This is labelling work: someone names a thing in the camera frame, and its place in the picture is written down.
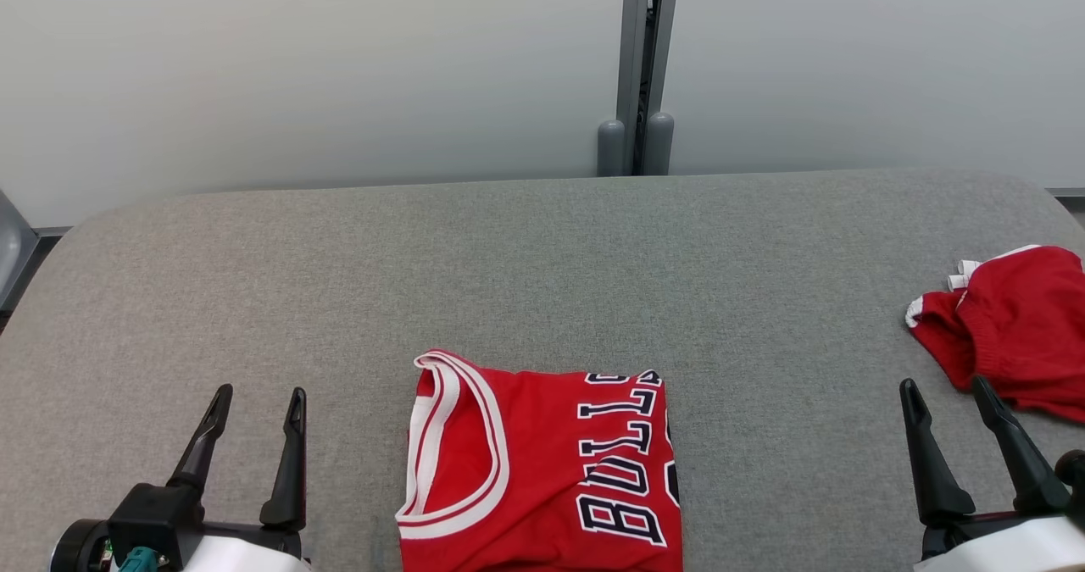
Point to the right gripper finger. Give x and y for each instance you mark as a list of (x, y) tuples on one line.
[(1026, 470), (937, 470)]

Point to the grey cylindrical post foot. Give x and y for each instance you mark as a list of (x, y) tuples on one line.
[(610, 148), (659, 144)]

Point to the red Bulls basketball jersey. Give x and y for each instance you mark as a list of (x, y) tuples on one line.
[(542, 470)]

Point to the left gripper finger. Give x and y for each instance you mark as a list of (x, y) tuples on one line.
[(291, 470), (203, 445)]

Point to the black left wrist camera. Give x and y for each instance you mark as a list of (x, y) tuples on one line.
[(153, 517)]

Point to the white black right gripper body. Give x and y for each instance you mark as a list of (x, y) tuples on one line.
[(1000, 551)]

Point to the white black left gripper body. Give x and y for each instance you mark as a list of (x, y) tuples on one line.
[(246, 551)]

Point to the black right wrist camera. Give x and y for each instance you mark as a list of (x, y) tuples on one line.
[(1075, 479)]

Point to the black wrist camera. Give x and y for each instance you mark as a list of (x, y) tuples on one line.
[(153, 517), (1075, 479)]

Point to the red shorts white stripe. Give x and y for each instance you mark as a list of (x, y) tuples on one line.
[(1026, 326)]

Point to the grey partition post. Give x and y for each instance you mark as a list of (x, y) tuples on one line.
[(631, 38)]

